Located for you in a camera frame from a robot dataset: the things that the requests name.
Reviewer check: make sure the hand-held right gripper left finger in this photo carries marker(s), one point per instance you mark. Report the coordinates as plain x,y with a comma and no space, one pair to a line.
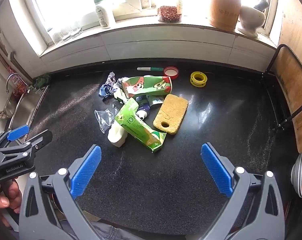
87,172

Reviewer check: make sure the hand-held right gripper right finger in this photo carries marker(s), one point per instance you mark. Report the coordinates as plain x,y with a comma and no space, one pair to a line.
216,170

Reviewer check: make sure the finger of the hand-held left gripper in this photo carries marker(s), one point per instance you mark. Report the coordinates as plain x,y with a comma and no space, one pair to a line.
17,132
40,138

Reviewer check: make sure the pale green plastic shell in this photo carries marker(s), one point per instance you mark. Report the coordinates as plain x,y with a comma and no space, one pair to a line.
116,136

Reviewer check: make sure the blue white blister pack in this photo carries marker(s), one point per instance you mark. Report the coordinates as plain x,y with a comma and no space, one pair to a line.
154,101

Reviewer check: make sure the person's left hand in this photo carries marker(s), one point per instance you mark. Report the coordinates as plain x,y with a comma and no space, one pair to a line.
8,200

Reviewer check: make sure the steel sink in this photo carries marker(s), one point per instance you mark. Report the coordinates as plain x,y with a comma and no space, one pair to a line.
22,106

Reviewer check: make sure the red packet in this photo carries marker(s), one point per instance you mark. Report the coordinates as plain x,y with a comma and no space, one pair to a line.
19,86

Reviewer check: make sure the steel faucet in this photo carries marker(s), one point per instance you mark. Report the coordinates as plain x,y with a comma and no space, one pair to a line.
10,80

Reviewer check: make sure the green cloth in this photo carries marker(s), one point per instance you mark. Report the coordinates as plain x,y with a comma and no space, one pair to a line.
42,80

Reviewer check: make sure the clear plastic wrapper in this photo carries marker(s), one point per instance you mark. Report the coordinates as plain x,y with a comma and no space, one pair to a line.
104,117

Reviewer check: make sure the person's grey trousers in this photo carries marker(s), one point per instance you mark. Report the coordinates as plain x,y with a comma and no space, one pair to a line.
108,232

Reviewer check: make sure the green paper carton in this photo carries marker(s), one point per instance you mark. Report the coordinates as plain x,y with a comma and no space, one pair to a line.
138,127

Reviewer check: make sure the yellow sponge with hole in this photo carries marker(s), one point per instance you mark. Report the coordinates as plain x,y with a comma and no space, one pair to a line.
171,113

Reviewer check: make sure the blue toothpaste tube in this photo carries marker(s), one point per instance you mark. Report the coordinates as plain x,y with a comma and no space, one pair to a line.
144,110

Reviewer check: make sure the stack of plates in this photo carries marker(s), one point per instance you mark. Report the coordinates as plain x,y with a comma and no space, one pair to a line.
301,177

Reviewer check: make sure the crumpled blue white wrapper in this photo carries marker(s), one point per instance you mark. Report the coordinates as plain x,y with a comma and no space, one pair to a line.
108,85

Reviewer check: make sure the yellow plastic spool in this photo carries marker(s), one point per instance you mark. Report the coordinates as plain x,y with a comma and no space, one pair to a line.
198,78

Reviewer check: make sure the clear drinking glass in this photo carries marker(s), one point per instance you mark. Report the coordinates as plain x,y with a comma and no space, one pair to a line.
75,30
63,33

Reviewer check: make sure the red lid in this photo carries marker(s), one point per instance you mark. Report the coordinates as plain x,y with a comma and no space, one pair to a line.
171,72

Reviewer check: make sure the wooden cutting board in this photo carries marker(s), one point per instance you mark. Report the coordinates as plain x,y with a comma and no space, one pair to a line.
294,95

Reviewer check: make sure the white and green pen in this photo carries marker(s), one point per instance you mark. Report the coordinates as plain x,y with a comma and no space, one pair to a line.
149,68

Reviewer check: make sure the white bottle with green cap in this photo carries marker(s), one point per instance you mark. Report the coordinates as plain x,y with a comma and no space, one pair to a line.
104,10

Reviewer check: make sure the white mortar with pestle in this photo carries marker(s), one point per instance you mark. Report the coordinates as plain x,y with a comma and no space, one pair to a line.
251,20

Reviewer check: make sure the wooden cylinder container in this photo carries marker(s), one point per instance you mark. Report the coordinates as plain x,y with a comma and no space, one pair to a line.
224,6

